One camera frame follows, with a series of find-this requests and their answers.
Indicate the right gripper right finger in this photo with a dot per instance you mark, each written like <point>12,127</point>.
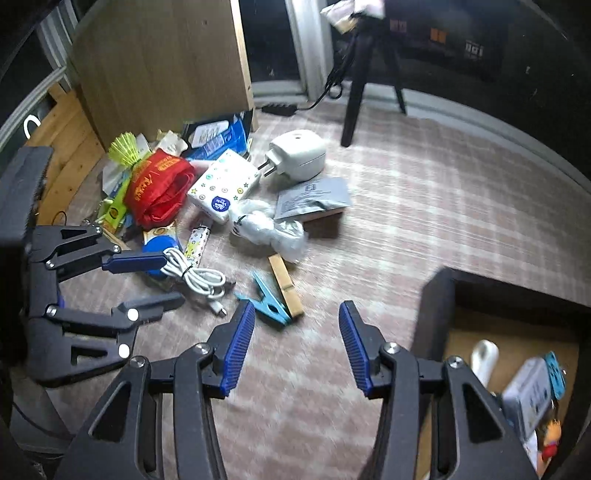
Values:
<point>363,344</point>

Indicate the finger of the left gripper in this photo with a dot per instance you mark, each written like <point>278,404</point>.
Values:
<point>131,261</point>

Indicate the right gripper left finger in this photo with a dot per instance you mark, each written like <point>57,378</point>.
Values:
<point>229,343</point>

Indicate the blue round lid container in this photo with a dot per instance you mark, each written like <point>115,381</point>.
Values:
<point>159,243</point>

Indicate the light blue clothespin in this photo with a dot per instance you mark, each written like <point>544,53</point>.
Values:
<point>266,303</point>

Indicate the white shoehorn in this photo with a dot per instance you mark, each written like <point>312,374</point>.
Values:
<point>484,358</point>

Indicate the grey clear card box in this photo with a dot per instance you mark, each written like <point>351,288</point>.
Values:
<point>527,397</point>

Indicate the orange head toy figure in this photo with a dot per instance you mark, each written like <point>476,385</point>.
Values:
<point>549,446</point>

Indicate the green yellow packet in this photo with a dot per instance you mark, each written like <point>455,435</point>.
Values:
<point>113,209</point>

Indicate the red fabric bag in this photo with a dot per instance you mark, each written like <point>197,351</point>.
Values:
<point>157,189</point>

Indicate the wooden clothespin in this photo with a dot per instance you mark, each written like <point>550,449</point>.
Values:
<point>286,285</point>

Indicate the black storage box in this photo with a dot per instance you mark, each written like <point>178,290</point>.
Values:
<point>458,309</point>

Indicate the yellow green shuttlecock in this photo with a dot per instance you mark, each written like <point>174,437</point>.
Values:
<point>123,150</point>

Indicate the white tissue packet blue logo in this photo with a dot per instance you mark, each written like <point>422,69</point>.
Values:
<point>227,180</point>

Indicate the white crumpled plastic bag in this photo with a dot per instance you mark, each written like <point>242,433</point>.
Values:
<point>253,220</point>

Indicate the grey plastic mailer bag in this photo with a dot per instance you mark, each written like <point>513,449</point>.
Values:
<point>314,199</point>

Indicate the wooden cabinet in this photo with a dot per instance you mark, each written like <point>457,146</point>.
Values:
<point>148,66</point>

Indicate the white power adapter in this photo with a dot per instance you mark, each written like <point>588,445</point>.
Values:
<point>298,154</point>

